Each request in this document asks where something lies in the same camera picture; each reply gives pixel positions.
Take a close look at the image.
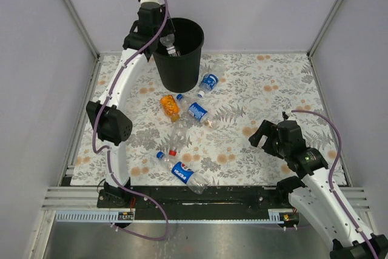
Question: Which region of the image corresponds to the clear bottle white cap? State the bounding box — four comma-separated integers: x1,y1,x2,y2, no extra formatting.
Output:
159,33,177,56
172,50,182,57

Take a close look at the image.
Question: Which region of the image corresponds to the orange juice bottle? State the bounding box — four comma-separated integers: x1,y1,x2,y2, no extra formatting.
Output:
160,95,180,123

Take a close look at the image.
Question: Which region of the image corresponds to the clear bottle red cap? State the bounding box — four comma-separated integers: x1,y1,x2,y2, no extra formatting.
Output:
168,118,190,156

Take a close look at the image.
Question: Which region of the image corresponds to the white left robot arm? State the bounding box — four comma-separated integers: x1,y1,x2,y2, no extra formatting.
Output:
86,1,174,207

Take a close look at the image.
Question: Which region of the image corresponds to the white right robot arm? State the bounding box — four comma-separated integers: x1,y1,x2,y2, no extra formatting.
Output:
249,120,387,258

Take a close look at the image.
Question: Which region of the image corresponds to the black plastic bin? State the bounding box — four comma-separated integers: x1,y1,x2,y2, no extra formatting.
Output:
153,18,204,93

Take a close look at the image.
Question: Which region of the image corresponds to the blue label bottle white cap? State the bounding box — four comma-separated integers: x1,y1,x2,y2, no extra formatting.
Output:
198,62,226,98

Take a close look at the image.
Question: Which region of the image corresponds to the Pepsi bottle blue cap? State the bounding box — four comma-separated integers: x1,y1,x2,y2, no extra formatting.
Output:
156,151,208,195

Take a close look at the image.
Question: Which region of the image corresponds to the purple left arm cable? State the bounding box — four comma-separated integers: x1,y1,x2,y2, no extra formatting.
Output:
92,0,170,241

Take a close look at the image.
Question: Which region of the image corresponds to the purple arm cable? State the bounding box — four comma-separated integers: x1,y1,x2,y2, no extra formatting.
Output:
289,109,381,259
92,0,170,241

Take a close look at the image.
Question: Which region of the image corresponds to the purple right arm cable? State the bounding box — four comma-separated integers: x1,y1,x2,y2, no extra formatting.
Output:
289,109,381,259

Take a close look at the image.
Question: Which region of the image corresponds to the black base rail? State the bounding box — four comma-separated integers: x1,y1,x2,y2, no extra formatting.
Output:
97,186,297,222

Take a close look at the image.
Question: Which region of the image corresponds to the white slotted cable duct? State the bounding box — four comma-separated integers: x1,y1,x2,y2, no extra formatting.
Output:
55,210,135,223

